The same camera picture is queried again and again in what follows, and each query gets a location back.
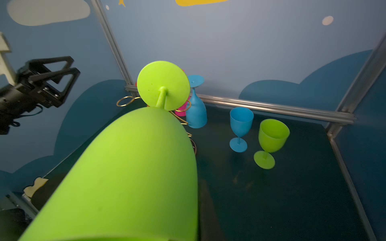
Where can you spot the blue wine glass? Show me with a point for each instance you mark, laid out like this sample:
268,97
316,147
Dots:
197,114
241,119

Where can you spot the pink wine glass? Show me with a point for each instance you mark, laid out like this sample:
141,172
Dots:
181,111

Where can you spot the gold wire glass rack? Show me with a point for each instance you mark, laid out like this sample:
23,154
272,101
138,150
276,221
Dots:
182,122

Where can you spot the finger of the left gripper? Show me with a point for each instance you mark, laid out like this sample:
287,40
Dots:
48,65
44,93

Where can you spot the frame post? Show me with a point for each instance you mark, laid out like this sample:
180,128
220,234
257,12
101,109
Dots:
369,73
102,17

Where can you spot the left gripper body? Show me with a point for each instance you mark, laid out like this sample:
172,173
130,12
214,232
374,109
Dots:
15,101

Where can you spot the black glove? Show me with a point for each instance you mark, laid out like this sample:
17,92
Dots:
42,195

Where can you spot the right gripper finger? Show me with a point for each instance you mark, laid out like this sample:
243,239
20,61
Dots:
209,226

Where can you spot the rear frame bar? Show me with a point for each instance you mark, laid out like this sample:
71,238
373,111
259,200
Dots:
343,118

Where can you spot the right frame post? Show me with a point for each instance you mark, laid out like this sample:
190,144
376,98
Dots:
369,73

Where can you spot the left frame post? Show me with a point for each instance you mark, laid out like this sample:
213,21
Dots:
102,17

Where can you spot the green wine glass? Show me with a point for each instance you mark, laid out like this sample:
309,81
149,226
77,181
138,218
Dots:
137,180
272,136

